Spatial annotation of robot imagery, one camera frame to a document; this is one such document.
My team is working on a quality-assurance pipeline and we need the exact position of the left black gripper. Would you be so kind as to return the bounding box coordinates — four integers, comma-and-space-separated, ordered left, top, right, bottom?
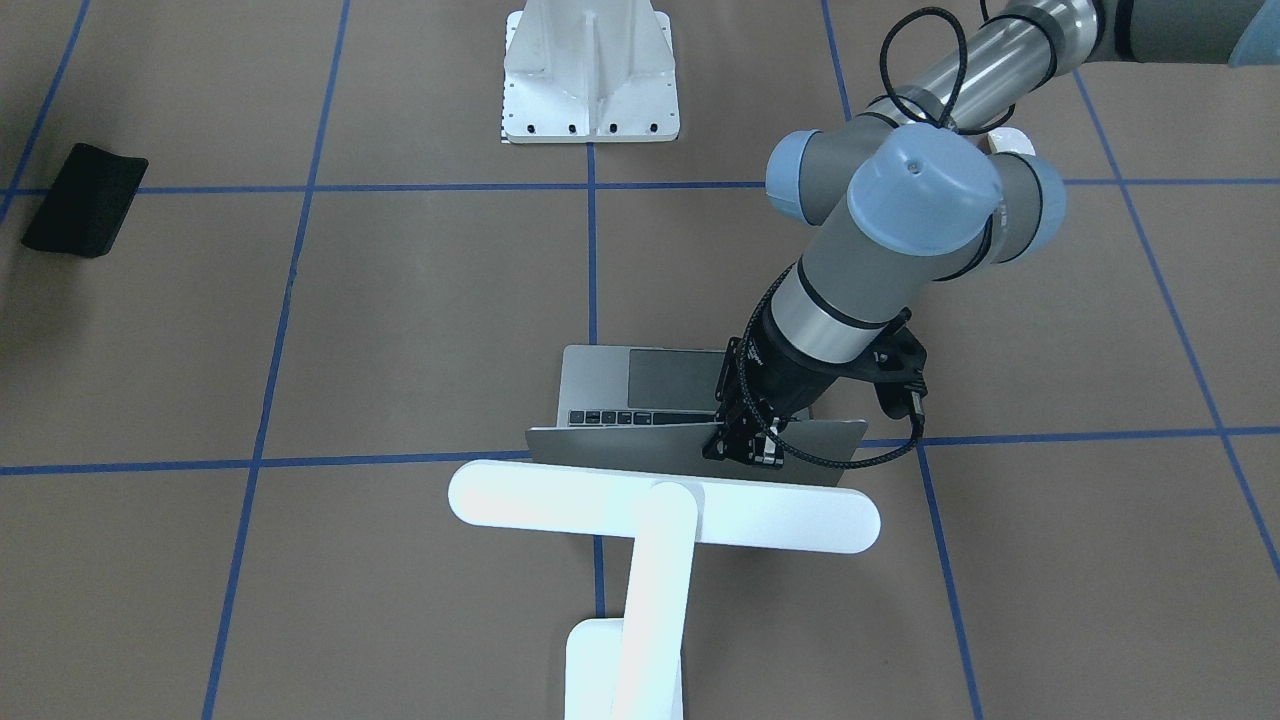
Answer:
701, 334, 817, 469

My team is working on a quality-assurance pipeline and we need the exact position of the silver laptop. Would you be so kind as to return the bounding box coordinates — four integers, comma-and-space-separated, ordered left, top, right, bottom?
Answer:
525, 345, 842, 487

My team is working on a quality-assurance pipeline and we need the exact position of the black mouse pad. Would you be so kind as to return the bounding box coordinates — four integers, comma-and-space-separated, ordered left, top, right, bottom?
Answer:
20, 143, 148, 259

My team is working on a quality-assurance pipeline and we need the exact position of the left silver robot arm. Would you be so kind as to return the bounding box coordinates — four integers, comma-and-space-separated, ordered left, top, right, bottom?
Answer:
701, 1, 1277, 470

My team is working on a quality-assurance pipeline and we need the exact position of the white computer mouse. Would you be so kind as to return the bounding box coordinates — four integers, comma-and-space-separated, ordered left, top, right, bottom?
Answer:
986, 126, 1037, 156

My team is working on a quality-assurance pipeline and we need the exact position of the white camera pole base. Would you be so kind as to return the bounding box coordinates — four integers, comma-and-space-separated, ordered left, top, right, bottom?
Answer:
500, 1, 681, 143

